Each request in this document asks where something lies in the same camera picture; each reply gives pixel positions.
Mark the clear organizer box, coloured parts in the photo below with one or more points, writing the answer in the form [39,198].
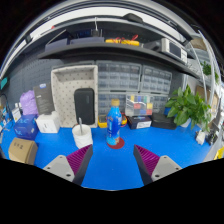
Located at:
[139,106]

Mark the dark grey flat box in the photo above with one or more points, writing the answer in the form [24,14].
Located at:
[44,99]

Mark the small hanging green plant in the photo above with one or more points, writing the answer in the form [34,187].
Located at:
[208,70]

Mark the brown cardboard box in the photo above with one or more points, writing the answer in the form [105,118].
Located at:
[21,151]

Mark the blue drink bottle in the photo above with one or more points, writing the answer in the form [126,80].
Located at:
[114,125]

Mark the blue carton box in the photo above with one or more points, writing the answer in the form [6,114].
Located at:
[26,127]

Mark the white faceted cup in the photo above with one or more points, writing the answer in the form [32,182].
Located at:
[82,138]

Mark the grey small-parts drawer cabinet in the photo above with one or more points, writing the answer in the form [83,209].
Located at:
[133,76]

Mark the purple plastic bag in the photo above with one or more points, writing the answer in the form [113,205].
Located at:
[28,103]

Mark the white carton box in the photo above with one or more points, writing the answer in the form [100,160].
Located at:
[48,123]

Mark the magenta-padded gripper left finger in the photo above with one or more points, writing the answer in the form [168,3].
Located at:
[61,166]

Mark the teal-screen monitor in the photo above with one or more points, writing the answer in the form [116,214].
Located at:
[4,83]

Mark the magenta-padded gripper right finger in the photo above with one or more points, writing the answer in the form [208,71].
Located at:
[164,166]

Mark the black box with white label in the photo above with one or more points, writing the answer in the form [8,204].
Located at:
[140,122]

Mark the green potted plant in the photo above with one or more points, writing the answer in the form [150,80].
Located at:
[188,106]

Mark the black zip case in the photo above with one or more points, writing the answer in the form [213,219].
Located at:
[84,106]

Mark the black flat case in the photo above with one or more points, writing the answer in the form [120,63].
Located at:
[163,121]

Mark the small white labelled box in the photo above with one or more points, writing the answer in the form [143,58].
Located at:
[16,115]

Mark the dark wall shelf unit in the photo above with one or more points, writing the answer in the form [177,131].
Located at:
[110,50]

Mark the white dotted fabric bin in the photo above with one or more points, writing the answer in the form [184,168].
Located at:
[63,96]

